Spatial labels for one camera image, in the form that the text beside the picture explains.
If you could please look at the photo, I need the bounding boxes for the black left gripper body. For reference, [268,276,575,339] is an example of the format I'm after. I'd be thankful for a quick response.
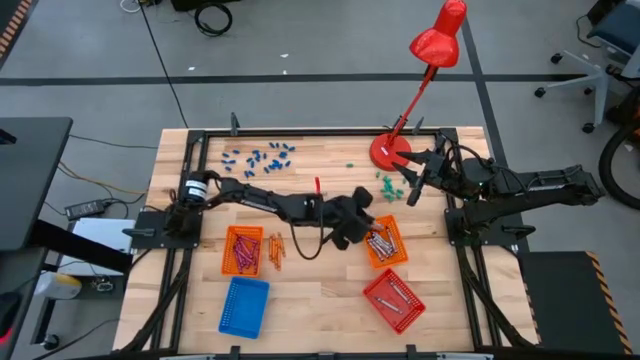
[324,187,374,250]

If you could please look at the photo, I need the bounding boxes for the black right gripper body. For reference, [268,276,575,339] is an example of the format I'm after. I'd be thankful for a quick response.
[407,134,466,207]

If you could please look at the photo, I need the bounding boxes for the grey crayon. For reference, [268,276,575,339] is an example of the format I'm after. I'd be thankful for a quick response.
[374,296,404,315]
[388,280,413,305]

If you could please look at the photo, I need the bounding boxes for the red desk lamp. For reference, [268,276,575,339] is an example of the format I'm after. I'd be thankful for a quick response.
[368,0,469,173]

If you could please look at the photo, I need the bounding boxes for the orange plastic basket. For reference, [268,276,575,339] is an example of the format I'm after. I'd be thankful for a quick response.
[360,214,410,270]
[221,224,265,278]

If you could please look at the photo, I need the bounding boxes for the scattered blue caps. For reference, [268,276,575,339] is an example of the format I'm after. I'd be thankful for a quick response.
[112,127,539,360]

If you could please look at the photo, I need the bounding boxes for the red plastic basket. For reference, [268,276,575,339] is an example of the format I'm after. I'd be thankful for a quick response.
[362,268,428,335]

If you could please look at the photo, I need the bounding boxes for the blue plastic basket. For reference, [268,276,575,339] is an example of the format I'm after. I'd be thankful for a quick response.
[218,277,271,340]

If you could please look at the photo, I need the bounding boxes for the black platform with hazard stripe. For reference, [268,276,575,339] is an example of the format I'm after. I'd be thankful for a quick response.
[517,249,635,356]

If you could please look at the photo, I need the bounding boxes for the white and blue office chair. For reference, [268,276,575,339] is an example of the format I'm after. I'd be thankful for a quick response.
[533,0,640,135]

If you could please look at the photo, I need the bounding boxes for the white box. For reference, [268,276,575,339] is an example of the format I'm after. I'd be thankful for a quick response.
[69,217,137,277]

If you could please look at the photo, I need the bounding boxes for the black equipment box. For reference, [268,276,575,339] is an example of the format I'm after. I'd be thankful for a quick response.
[169,0,242,12]

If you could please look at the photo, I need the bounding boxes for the black power adapter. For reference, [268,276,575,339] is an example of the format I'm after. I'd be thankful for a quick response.
[64,198,107,222]

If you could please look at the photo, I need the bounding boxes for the white and yellow device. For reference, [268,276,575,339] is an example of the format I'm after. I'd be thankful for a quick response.
[34,272,83,301]

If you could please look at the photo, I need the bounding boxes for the black desk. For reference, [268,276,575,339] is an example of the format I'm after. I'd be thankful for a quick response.
[0,117,75,251]

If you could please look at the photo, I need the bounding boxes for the black mat with hazard stripe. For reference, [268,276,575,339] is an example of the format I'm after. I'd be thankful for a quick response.
[0,0,34,69]

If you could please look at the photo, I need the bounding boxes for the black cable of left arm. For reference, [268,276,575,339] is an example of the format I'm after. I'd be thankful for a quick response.
[288,219,332,261]

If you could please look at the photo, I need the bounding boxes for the black hose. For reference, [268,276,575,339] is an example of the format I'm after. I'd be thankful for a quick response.
[597,122,640,211]

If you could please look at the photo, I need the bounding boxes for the thin black cable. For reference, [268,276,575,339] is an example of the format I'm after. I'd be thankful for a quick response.
[137,0,190,130]

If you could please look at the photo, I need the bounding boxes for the coiled black cable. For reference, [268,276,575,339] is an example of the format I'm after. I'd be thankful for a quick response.
[193,2,234,38]

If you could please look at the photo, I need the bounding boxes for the yellow floor cable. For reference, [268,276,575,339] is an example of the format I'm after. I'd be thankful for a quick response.
[57,160,150,197]

